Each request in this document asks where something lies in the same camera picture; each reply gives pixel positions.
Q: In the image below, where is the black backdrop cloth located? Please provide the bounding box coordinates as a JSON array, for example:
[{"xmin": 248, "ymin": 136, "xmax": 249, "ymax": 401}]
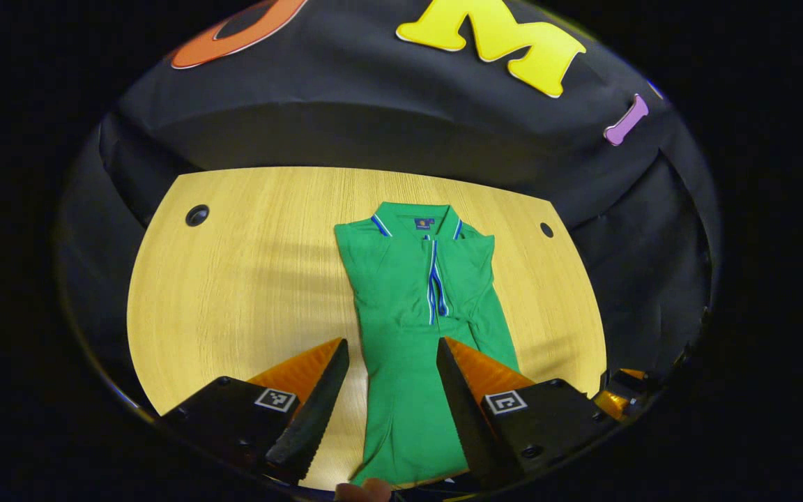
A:
[{"xmin": 60, "ymin": 0, "xmax": 721, "ymax": 398}]

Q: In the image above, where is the green T-shirt with striped collar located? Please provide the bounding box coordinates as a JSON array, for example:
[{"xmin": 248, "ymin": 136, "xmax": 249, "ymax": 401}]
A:
[{"xmin": 334, "ymin": 201, "xmax": 521, "ymax": 487}]

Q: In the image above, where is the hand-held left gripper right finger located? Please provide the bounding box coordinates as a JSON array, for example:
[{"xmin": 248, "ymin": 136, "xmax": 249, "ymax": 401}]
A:
[{"xmin": 436, "ymin": 336, "xmax": 620, "ymax": 490}]

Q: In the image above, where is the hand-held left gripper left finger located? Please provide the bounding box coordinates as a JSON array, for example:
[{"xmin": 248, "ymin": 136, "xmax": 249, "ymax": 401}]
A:
[{"xmin": 160, "ymin": 337, "xmax": 351, "ymax": 486}]

